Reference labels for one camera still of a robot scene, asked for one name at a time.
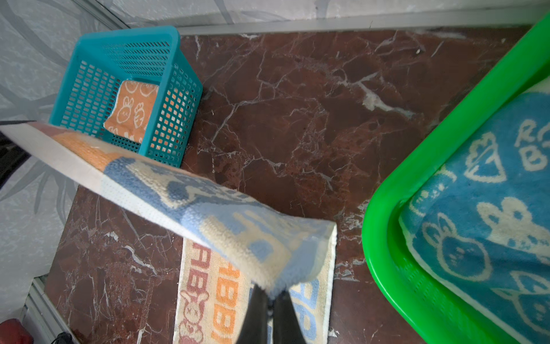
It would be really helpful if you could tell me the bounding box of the teal plastic basket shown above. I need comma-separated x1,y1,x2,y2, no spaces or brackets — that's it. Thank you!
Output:
50,27,203,168

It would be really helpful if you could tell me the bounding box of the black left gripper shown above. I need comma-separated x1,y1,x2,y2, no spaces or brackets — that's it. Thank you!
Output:
0,132,31,188

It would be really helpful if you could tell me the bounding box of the orange beige lettered towel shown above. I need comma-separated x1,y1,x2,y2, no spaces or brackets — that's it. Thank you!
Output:
1,121,337,340

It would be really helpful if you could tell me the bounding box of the orange bunny towel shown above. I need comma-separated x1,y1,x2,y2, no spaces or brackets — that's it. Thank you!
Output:
104,80,159,144

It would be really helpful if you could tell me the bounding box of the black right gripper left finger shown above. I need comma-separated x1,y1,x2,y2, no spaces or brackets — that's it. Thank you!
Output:
236,285,271,344

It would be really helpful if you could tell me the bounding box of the aluminium frame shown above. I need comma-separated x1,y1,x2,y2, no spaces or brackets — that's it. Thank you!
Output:
46,1,549,343

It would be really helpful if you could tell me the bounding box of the green plastic basket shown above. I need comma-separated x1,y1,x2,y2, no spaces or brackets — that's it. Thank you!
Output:
362,17,549,343

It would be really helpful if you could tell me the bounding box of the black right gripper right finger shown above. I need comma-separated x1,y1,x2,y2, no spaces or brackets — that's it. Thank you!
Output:
273,290,306,344

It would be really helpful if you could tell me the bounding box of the blue bunny towel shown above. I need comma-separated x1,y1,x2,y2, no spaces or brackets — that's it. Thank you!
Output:
399,80,549,343

